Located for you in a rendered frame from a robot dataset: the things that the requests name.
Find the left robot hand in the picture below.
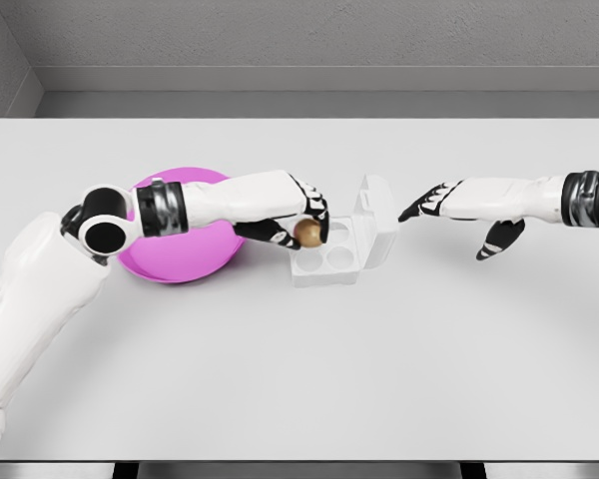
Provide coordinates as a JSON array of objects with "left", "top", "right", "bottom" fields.
[{"left": 233, "top": 170, "right": 330, "bottom": 250}]

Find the pink bowl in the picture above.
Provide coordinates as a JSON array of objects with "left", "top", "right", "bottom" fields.
[{"left": 116, "top": 166, "right": 245, "bottom": 284}]

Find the brown egg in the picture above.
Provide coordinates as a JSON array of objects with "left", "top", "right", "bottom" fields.
[{"left": 294, "top": 218, "right": 323, "bottom": 248}]

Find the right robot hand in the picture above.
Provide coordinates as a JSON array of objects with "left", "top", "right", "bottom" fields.
[{"left": 397, "top": 178, "right": 526, "bottom": 261}]

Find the white egg box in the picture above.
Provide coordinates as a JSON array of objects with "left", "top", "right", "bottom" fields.
[{"left": 288, "top": 174, "right": 400, "bottom": 290}]

